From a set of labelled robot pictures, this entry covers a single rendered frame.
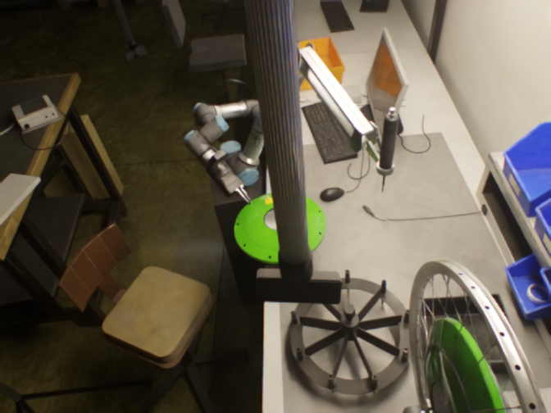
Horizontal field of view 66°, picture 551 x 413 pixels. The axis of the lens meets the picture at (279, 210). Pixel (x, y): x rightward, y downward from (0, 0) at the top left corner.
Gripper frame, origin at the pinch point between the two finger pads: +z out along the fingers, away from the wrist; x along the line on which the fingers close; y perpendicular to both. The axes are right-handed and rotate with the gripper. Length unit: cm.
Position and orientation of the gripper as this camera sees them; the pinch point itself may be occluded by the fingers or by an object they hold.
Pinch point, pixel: (249, 201)
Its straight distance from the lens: 150.8
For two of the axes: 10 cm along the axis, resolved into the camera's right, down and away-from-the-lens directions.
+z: 6.5, 7.6, 0.0
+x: -6.7, 5.8, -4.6
